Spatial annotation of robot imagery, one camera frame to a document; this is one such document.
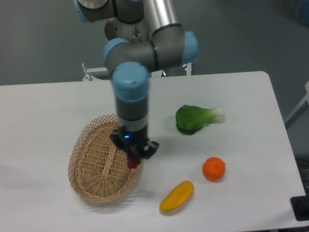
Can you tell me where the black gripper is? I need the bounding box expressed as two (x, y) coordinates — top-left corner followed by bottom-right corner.
(110, 125), (159, 164)

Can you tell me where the purple sweet potato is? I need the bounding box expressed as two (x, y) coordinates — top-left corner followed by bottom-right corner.
(127, 148), (139, 169)

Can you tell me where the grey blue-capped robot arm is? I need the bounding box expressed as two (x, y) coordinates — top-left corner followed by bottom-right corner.
(74, 0), (198, 169)

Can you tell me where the woven wicker basket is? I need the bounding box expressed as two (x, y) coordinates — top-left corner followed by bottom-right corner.
(68, 115), (142, 203)

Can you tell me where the green bok choy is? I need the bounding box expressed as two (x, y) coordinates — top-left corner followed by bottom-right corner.
(175, 105), (225, 135)

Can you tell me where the orange mandarin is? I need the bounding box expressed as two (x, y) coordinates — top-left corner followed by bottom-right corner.
(202, 157), (225, 181)

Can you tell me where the black device at table edge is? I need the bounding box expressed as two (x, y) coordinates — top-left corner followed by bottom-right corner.
(290, 196), (309, 221)

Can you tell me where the white metal mounting frame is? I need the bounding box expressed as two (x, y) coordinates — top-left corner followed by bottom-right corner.
(82, 63), (194, 81)

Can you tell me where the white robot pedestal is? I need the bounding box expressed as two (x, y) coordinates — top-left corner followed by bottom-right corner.
(104, 17), (151, 44)

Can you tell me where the white frame leg right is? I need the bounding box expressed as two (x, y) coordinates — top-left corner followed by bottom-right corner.
(284, 82), (309, 129)

